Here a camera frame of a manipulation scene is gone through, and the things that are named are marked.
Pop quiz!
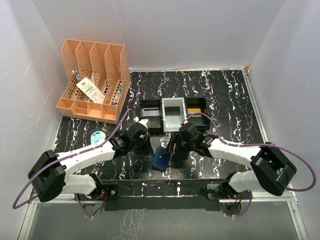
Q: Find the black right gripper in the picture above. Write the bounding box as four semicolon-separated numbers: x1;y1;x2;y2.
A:
163;131;196;159

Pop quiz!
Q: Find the blue card holder wallet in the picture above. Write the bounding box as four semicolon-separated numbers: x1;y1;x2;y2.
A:
151;146;171;172

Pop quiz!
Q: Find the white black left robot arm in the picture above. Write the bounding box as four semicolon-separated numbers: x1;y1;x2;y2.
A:
28;119;153;203

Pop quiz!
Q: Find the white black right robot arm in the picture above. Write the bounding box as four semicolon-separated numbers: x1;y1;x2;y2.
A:
164;122;297;199

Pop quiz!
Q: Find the silver card in bin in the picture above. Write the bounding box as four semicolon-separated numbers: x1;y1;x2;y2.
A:
141;107;161;118

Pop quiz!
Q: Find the black card in bin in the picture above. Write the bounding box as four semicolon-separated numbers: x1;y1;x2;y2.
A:
164;106;181;116

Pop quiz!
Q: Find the gold card in bin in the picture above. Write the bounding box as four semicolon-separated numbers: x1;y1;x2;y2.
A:
187;108;202;116

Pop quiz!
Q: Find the black left bin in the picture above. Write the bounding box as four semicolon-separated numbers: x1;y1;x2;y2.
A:
140;99;164;135

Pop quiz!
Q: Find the black bin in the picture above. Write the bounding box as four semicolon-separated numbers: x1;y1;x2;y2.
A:
185;97;211;133
140;99;164;135

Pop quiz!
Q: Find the white middle bin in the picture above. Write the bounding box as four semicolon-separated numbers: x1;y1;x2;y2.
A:
161;97;187;133

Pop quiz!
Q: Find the round teal tape roll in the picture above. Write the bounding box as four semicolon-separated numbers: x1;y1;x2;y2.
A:
90;130;106;144

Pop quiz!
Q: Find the black right bin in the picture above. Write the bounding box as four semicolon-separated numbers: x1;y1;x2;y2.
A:
185;97;211;133

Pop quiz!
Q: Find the white labelled paper packet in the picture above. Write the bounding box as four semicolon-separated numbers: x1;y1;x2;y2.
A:
76;77;105;104

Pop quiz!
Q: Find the orange plastic file organizer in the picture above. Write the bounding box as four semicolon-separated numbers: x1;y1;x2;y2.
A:
56;39;131;124

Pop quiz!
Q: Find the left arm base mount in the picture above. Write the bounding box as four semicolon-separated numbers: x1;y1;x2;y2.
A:
76;183;119;202

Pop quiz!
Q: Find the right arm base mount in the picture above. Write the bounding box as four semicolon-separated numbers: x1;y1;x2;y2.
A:
198;183;251;200

